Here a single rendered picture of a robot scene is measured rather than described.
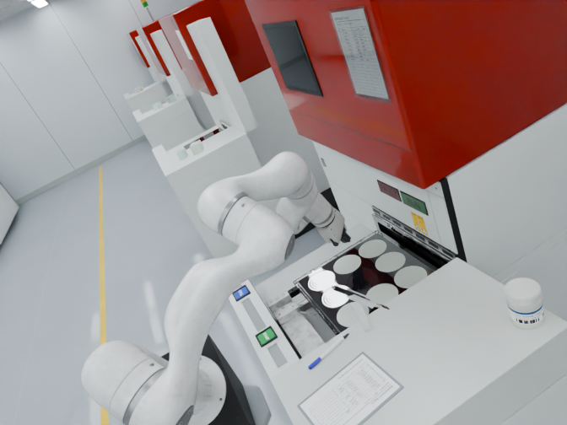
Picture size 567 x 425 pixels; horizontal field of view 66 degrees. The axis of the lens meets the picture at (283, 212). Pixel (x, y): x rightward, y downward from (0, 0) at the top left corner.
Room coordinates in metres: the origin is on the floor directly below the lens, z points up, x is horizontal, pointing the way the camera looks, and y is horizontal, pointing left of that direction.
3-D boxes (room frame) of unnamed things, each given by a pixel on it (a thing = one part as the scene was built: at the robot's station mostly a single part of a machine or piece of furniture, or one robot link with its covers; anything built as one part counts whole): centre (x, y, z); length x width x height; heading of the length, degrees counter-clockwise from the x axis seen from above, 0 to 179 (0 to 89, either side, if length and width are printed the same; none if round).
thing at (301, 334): (1.06, 0.11, 0.87); 0.36 x 0.08 x 0.03; 11
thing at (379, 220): (1.18, -0.35, 0.89); 0.44 x 0.02 x 0.10; 11
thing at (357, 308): (0.87, -0.09, 1.03); 0.06 x 0.04 x 0.13; 101
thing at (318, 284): (1.13, -0.15, 0.90); 0.34 x 0.34 x 0.01; 11
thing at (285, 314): (1.13, 0.13, 0.89); 0.08 x 0.03 x 0.03; 101
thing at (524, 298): (0.68, -0.40, 1.01); 0.07 x 0.07 x 0.10
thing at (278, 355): (1.12, 0.22, 0.89); 0.55 x 0.09 x 0.14; 11
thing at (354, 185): (1.36, -0.33, 1.02); 0.81 x 0.03 x 0.40; 11
